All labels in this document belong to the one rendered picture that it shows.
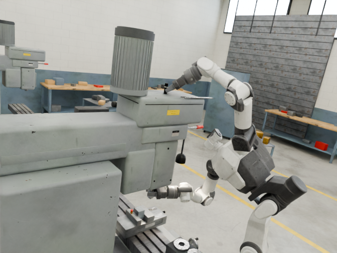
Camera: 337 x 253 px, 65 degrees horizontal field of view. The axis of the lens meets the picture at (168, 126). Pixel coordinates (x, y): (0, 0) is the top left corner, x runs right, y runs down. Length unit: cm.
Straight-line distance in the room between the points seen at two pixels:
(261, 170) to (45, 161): 116
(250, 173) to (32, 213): 112
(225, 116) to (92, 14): 472
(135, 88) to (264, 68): 871
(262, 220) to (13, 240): 127
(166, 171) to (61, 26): 682
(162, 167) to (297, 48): 819
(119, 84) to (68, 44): 684
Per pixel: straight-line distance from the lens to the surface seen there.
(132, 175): 149
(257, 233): 182
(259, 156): 170
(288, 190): 164
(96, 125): 128
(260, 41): 1014
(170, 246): 163
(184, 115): 155
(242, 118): 144
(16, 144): 120
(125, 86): 135
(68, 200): 124
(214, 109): 777
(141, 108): 136
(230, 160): 161
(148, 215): 198
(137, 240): 193
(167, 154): 160
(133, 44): 133
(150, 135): 145
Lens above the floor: 212
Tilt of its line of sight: 15 degrees down
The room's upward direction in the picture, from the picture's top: 9 degrees clockwise
